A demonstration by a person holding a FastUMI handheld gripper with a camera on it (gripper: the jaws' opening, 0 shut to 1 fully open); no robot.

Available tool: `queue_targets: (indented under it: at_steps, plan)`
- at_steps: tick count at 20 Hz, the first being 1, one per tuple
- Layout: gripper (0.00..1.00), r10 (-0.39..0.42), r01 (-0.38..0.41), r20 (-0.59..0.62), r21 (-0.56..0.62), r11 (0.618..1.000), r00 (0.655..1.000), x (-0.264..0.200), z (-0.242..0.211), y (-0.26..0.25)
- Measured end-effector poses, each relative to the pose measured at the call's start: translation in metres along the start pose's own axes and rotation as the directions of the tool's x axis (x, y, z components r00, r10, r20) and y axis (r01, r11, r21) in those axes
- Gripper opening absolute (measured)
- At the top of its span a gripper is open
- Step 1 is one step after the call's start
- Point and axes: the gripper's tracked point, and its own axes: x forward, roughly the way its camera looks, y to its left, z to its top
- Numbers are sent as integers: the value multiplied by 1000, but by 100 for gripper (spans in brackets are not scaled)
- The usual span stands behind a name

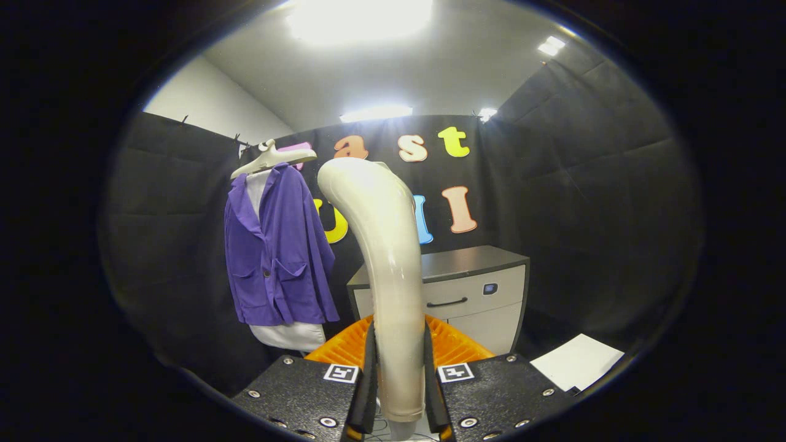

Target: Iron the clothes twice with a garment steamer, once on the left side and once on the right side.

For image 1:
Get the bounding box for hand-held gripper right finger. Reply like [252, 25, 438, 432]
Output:
[426, 314, 578, 441]

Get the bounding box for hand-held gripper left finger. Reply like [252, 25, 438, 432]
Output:
[230, 314, 376, 441]

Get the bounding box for white garment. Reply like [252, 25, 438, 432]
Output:
[246, 170, 326, 352]

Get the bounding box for purple jacket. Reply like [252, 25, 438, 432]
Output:
[224, 163, 340, 326]

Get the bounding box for white garment steamer nozzle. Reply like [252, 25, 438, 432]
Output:
[317, 157, 426, 424]

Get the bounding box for white clothes hanger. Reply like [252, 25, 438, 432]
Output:
[230, 139, 318, 180]

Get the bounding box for white paper sheet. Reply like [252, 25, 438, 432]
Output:
[531, 333, 625, 392]

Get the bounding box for grey cabinet with dark top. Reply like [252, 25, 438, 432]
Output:
[347, 246, 531, 357]

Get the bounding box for long strip ceiling light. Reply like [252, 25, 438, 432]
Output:
[340, 104, 413, 123]

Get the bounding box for large square ceiling light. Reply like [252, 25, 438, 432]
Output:
[286, 0, 434, 47]

